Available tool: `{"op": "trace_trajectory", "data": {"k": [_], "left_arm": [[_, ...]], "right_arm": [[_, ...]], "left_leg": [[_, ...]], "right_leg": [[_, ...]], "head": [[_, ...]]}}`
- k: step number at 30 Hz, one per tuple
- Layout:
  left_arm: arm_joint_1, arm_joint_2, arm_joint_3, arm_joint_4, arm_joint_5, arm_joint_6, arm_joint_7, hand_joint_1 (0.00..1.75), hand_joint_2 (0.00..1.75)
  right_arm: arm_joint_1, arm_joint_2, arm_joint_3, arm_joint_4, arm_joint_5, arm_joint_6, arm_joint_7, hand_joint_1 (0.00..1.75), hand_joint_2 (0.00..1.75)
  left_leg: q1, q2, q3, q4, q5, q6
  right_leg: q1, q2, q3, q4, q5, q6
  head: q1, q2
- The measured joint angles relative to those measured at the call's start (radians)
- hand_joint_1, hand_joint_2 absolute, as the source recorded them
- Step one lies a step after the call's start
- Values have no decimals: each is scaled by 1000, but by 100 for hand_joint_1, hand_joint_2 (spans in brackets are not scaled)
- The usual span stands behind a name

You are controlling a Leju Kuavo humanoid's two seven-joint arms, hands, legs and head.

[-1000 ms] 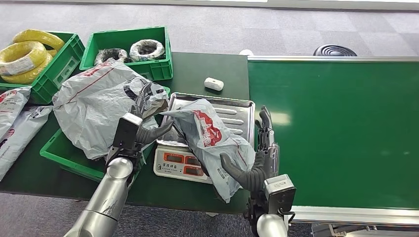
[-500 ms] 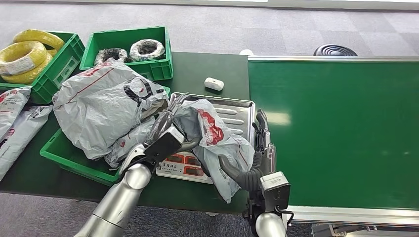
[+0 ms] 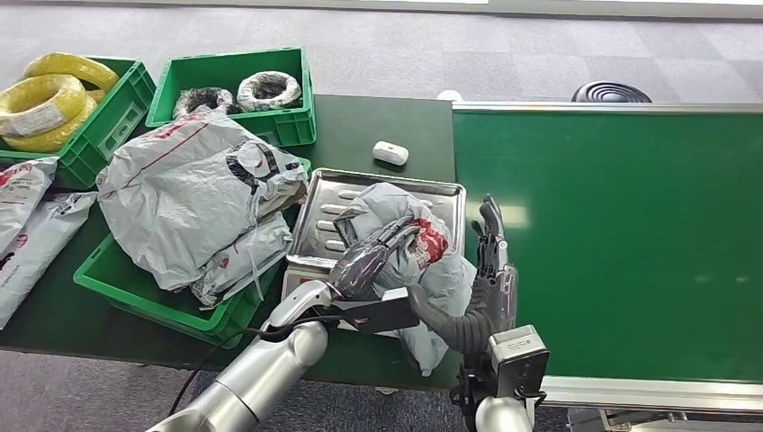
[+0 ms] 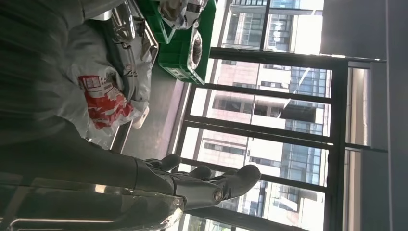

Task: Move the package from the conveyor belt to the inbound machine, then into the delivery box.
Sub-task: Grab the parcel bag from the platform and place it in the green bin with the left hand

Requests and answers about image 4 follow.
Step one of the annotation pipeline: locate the small white plastic case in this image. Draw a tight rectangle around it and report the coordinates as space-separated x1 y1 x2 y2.
132 106 151 130

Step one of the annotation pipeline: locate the green crate holding dark coils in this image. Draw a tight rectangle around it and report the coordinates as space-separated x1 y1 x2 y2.
157 0 217 86

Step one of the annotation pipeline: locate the white scale with steel tray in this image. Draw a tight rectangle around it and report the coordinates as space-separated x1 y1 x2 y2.
86 0 161 154

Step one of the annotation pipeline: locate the green crate holding packages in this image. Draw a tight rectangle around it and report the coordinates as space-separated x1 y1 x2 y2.
135 0 178 45

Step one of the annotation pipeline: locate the white wrapped wire coil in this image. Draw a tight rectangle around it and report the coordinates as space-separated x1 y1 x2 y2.
188 30 204 71

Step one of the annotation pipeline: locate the dark window frame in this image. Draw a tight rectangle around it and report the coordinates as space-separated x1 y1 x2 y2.
173 0 388 231

